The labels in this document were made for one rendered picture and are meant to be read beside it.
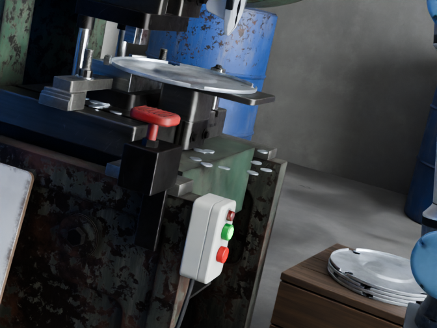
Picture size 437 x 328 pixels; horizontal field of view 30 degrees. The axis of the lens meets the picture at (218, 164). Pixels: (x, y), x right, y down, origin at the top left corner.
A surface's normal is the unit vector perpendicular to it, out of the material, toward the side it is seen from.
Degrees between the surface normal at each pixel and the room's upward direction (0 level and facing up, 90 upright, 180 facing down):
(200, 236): 90
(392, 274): 0
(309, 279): 0
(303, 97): 90
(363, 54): 90
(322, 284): 0
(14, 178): 78
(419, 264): 97
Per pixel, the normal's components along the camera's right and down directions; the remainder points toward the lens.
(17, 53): 0.91, 0.26
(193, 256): -0.36, 0.13
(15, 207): -0.29, -0.07
